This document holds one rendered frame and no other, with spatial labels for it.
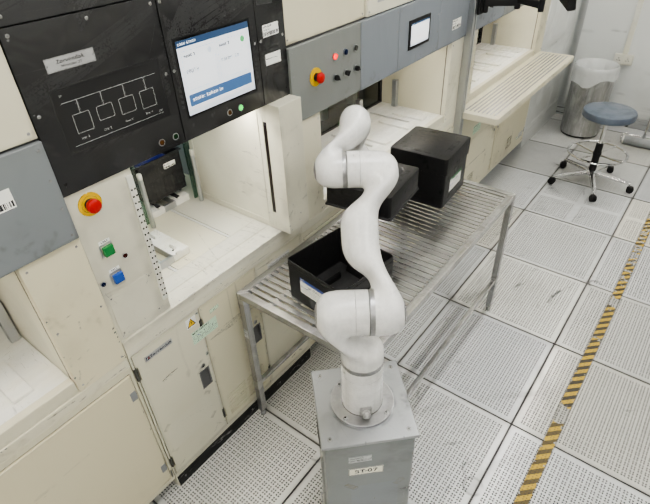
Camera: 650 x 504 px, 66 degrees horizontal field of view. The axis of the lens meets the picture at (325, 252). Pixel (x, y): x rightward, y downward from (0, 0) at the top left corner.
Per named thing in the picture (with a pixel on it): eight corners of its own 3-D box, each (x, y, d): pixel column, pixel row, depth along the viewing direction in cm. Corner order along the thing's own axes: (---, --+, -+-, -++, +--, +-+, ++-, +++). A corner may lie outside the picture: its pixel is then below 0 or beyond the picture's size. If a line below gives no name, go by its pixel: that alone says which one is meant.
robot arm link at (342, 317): (385, 376, 136) (389, 311, 121) (317, 377, 136) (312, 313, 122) (382, 342, 145) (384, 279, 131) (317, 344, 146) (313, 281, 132)
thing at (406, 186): (390, 222, 194) (391, 192, 186) (324, 204, 207) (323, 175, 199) (419, 188, 214) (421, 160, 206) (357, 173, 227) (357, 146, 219)
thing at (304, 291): (289, 294, 192) (285, 258, 181) (340, 261, 207) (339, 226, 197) (342, 330, 175) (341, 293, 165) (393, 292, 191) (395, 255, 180)
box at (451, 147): (442, 209, 235) (447, 160, 220) (387, 194, 248) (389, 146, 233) (465, 183, 254) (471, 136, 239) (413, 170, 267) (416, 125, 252)
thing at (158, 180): (146, 216, 214) (126, 147, 195) (118, 202, 225) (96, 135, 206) (191, 191, 229) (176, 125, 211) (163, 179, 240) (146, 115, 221)
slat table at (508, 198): (364, 486, 209) (366, 363, 163) (259, 413, 239) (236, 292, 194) (491, 308, 290) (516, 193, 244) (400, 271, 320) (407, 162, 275)
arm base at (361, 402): (400, 423, 145) (404, 382, 134) (335, 433, 143) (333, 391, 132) (385, 372, 160) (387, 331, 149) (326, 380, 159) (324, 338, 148)
